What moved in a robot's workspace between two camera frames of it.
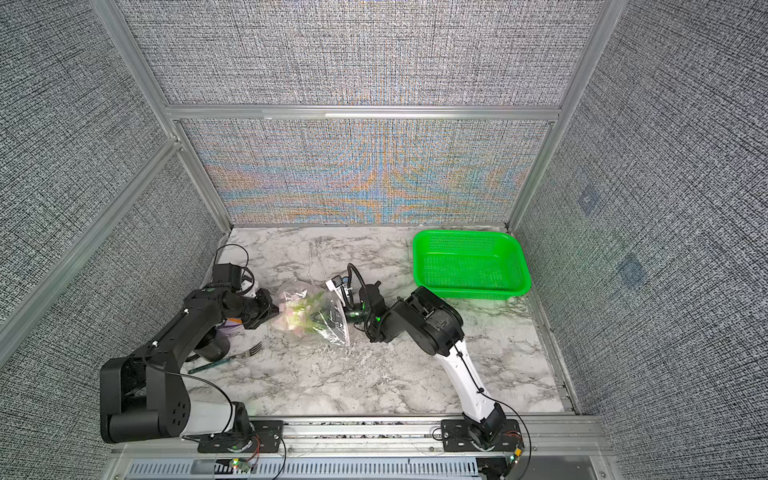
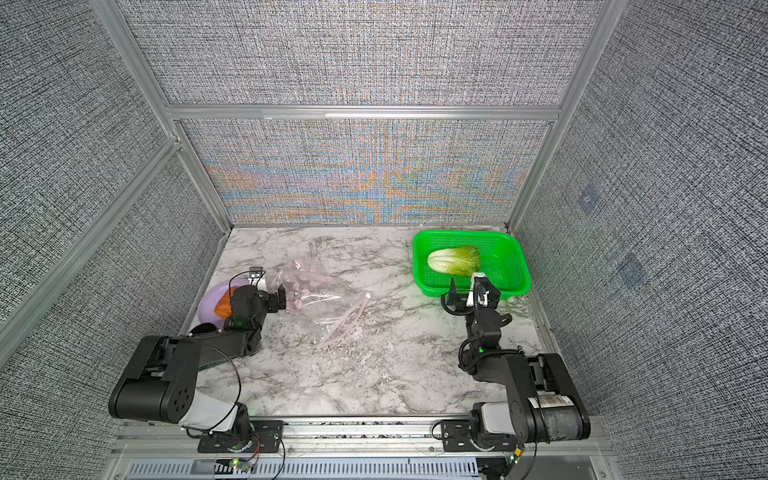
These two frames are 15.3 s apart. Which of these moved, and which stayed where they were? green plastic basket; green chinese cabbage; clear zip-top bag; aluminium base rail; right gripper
Moved: clear zip-top bag; green chinese cabbage; right gripper
Stayed: aluminium base rail; green plastic basket
